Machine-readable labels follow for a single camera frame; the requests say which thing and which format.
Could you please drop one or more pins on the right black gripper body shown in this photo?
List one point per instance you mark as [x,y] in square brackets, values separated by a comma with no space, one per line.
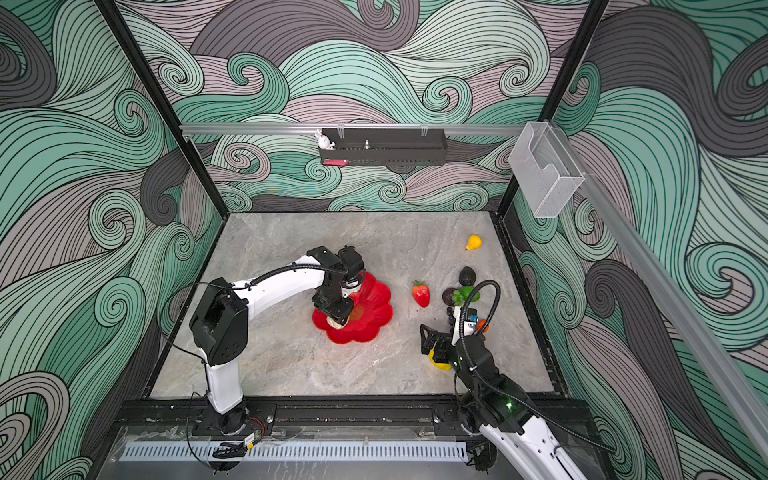
[447,353]

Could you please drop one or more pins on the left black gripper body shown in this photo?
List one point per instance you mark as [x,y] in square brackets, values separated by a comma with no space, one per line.
[335,304]

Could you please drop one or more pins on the yellow fake lemon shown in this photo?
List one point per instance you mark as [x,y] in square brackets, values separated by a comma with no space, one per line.
[439,362]

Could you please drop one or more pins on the red flower-shaped fruit bowl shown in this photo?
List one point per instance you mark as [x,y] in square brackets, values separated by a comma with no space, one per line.
[372,311]

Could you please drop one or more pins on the dark fake avocado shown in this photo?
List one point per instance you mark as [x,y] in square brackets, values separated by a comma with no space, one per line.
[467,276]

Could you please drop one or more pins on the beige fake pear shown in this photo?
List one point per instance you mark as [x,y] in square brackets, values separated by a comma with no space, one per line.
[337,324]

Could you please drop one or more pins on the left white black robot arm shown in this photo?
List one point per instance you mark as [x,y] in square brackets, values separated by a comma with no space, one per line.
[221,320]

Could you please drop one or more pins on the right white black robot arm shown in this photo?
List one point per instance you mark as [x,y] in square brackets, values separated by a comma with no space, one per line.
[497,411]

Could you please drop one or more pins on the dark fake grape bunch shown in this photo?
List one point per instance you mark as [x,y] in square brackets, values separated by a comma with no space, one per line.
[451,314]

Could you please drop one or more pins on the red fake strawberry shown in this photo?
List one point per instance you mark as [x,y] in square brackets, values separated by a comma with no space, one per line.
[421,294]

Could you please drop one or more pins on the green fake lime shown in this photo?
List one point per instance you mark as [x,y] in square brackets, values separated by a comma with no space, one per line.
[460,296]

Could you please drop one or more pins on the small yellow fake pear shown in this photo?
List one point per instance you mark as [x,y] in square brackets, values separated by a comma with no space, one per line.
[474,242]

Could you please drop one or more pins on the small white rabbit figurine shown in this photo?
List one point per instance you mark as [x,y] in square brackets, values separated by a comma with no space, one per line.
[323,141]

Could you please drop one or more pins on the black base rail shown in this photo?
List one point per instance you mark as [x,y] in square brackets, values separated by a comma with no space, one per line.
[436,414]

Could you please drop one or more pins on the black wall shelf tray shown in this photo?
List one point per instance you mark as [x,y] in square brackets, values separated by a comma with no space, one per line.
[398,148]

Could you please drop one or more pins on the white perforated cable duct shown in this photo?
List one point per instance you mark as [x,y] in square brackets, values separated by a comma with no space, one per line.
[301,451]

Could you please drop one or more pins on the clear acrylic wall holder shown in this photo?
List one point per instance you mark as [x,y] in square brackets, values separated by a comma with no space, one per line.
[545,166]

